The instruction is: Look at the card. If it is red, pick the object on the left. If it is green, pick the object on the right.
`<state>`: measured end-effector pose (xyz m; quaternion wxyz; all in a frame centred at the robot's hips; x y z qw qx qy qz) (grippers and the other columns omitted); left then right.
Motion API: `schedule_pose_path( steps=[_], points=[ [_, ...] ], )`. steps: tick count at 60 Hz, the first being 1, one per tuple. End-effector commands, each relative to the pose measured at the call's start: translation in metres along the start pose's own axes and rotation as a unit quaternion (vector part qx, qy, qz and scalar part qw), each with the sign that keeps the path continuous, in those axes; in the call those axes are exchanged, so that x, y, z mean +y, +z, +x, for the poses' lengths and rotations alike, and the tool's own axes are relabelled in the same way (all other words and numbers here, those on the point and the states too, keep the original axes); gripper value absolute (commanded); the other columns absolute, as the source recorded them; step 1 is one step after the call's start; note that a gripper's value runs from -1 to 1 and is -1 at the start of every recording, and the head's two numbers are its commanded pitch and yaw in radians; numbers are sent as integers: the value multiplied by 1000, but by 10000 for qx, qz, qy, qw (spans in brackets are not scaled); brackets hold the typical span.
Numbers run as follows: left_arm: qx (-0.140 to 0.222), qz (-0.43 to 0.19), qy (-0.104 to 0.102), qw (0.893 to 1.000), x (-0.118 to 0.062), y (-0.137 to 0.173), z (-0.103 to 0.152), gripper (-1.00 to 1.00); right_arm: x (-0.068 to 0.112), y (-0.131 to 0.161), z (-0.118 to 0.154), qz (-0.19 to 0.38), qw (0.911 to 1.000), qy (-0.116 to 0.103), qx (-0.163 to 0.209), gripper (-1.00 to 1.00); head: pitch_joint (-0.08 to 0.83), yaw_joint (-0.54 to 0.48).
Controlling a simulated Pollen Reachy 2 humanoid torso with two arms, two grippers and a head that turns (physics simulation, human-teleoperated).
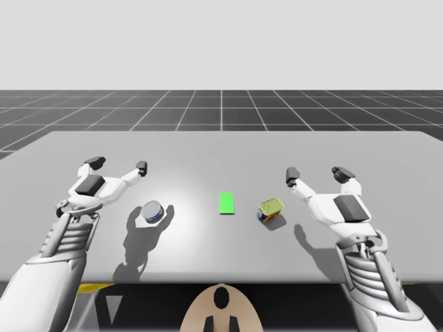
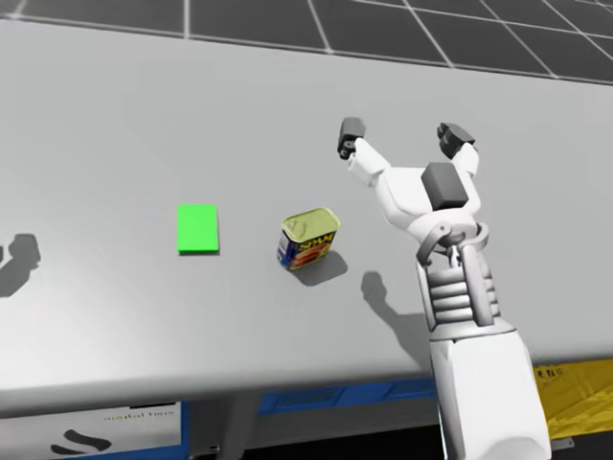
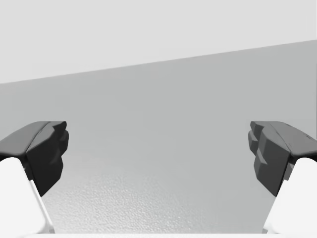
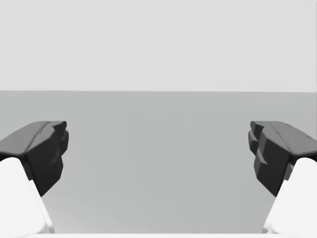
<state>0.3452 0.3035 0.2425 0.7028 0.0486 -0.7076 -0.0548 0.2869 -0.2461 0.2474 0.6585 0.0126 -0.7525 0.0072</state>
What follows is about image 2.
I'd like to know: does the green pad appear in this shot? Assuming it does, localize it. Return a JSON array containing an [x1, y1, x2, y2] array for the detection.
[[176, 203, 221, 256]]

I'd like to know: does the blue box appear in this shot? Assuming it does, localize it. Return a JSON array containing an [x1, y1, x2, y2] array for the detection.
[[256, 377, 438, 417]]

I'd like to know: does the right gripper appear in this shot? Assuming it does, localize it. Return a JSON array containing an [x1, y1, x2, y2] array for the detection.
[[336, 116, 484, 241]]

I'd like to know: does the yellow box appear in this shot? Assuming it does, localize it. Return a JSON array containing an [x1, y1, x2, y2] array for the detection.
[[532, 359, 613, 441]]

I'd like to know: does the green and blue rectangular can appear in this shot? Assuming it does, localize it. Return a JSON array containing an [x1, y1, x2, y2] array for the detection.
[[275, 206, 342, 273]]

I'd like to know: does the white box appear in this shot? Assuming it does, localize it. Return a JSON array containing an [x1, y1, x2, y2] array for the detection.
[[0, 401, 183, 460]]

